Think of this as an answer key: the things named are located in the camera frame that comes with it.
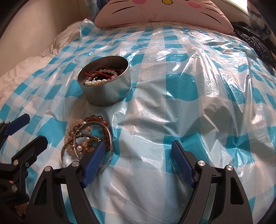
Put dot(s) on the silver metal bangle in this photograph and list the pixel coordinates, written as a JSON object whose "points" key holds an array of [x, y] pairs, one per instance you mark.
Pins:
{"points": [[82, 136]]}

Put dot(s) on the black puffy jacket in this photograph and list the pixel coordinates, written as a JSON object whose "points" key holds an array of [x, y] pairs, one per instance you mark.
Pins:
{"points": [[264, 48]]}

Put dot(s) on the white quilt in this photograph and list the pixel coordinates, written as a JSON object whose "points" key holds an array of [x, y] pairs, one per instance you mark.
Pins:
{"points": [[11, 79]]}

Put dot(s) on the blue checkered plastic sheet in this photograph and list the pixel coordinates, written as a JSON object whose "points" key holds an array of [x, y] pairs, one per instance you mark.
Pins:
{"points": [[207, 90]]}

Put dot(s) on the pink cat face pillow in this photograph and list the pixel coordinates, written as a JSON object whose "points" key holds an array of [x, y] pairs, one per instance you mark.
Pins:
{"points": [[204, 14]]}

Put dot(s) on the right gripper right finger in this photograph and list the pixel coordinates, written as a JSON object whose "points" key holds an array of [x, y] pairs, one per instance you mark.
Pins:
{"points": [[230, 202]]}

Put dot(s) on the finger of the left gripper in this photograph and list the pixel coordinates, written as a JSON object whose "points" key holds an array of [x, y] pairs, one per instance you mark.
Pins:
{"points": [[8, 129], [16, 171]]}

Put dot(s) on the left cartoon curtain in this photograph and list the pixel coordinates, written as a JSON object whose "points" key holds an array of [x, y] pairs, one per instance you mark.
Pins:
{"points": [[95, 6]]}

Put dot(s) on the window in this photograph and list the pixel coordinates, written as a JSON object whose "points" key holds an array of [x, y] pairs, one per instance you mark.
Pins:
{"points": [[241, 4]]}

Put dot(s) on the left hand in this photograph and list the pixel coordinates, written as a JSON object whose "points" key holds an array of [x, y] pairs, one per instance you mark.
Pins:
{"points": [[20, 209]]}

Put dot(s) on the round metal tin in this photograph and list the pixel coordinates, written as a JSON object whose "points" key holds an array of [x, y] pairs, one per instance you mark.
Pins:
{"points": [[105, 81]]}

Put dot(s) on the right pink curtain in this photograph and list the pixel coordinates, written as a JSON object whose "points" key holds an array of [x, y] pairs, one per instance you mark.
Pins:
{"points": [[259, 24]]}

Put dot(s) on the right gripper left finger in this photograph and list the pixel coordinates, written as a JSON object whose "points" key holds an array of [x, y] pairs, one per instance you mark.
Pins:
{"points": [[46, 204]]}

